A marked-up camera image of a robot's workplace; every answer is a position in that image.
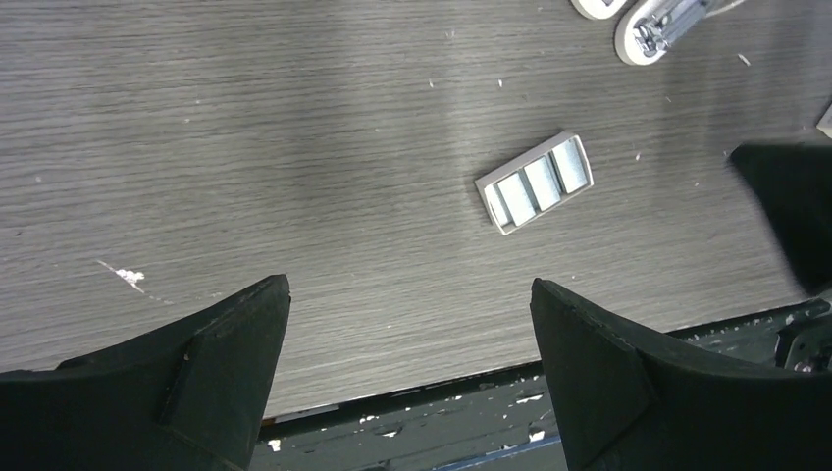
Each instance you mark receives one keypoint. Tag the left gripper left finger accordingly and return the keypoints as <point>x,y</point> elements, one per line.
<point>190,395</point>

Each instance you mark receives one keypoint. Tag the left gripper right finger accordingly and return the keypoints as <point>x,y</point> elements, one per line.
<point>627,397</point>

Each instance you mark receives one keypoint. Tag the beige white stapler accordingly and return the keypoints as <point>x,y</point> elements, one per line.
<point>597,10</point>

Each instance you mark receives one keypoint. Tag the white staple remover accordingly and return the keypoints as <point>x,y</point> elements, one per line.
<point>651,27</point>

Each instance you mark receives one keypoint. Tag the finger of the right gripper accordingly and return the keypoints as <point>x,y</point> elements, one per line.
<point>792,184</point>

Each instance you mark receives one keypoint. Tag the staple tray with staples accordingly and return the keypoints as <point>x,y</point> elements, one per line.
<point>535,182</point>

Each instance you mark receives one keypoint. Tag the white staple box sleeve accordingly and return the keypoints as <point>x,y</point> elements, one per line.
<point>824,123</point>

